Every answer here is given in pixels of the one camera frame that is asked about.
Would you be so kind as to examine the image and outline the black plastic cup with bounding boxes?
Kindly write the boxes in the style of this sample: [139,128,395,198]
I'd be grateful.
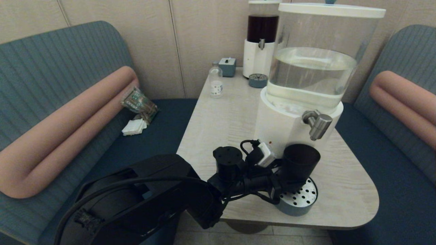
[279,144,321,193]

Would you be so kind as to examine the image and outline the small clear plastic bottle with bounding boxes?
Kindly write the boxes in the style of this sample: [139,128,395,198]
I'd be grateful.
[209,63,223,98]

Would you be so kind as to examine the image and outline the black left wrist camera cable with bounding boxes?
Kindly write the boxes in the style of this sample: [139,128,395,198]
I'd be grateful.
[240,140,261,155]

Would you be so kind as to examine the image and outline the clear green snack packet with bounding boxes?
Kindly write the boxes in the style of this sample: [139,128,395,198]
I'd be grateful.
[120,87,160,125]

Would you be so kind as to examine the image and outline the clear water dispenser white base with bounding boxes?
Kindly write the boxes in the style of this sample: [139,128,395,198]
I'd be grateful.
[254,0,386,170]

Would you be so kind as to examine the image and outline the blue drip tray metal grate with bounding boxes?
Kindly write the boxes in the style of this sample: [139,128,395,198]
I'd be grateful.
[248,74,269,89]
[274,177,318,217]

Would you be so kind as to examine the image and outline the small blue box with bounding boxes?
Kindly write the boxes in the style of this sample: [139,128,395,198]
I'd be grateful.
[219,57,236,77]

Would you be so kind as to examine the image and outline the white paper napkins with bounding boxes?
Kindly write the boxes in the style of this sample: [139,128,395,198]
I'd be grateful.
[122,118,147,136]

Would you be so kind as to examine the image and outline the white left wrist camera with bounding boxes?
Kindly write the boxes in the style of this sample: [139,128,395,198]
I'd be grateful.
[258,141,276,167]

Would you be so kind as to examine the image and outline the dark drink dispenser white base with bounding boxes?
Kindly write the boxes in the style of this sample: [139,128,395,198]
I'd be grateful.
[243,0,282,79]

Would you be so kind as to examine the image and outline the teal upholstered bench seat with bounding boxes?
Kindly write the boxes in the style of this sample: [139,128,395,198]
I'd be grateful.
[0,21,198,245]
[329,24,436,245]

